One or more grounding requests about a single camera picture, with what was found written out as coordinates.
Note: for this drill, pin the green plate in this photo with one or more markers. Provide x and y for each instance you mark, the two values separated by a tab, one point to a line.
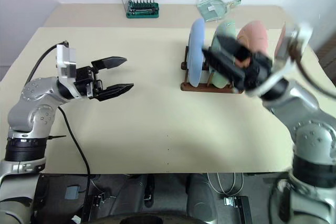
220	79

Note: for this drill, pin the brown wooden dish rack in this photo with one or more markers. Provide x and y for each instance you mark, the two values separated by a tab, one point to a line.
210	88

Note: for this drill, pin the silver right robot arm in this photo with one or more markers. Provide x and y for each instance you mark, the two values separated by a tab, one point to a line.
309	134

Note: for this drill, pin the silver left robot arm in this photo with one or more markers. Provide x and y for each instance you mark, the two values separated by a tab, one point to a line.
34	108

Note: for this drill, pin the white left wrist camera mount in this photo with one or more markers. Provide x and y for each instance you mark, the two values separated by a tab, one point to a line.
65	58

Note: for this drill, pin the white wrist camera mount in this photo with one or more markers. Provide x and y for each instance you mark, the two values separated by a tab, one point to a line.
302	35
65	58

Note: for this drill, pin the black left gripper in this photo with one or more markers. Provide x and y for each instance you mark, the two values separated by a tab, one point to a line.
84	77

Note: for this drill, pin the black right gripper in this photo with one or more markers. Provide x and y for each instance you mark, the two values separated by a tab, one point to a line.
257	72

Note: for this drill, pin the blue plate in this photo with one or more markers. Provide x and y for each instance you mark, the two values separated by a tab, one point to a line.
195	51

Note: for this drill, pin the pink-red plate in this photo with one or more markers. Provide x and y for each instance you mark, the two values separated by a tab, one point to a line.
254	35

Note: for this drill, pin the clear green bagged dustpan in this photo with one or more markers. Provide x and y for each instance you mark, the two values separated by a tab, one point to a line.
212	9

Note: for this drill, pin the small grey box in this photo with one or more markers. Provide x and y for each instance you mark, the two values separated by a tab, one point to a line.
71	192

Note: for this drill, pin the black metal bracket with connector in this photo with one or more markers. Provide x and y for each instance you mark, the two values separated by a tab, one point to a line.
242	208

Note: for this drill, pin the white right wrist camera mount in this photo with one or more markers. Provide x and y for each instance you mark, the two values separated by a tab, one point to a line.
302	35

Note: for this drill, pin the dark rounded shape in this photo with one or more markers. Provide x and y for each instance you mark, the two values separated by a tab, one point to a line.
202	197
131	192

